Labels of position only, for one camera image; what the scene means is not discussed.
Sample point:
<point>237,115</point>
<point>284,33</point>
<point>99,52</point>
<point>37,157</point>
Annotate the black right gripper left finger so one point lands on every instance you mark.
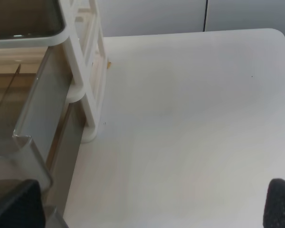
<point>21,204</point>

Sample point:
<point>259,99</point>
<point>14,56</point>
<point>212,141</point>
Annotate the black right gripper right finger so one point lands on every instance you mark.
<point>274,211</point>

